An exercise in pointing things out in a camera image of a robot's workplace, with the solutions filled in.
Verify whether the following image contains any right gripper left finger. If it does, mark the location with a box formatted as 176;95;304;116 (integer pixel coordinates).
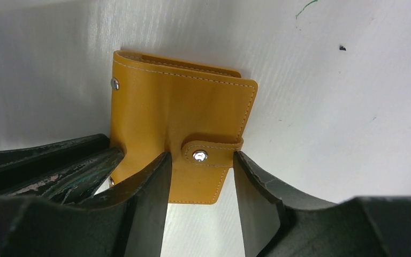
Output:
0;153;172;256

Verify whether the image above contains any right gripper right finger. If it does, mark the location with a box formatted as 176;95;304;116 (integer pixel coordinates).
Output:
233;152;411;256

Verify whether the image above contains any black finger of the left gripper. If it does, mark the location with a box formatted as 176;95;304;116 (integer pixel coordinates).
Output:
0;134;124;204

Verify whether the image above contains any yellow leather card holder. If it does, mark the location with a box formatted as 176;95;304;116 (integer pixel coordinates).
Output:
110;50;258;205

